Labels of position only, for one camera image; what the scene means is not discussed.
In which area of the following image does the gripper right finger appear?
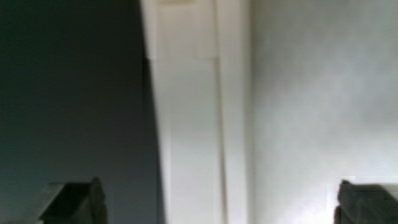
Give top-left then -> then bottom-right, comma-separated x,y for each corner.
334,180 -> 398,224

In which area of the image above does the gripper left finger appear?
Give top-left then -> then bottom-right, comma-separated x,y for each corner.
32,178 -> 106,224

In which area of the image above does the white desk tabletop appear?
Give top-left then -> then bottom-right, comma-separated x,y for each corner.
140,0 -> 398,224

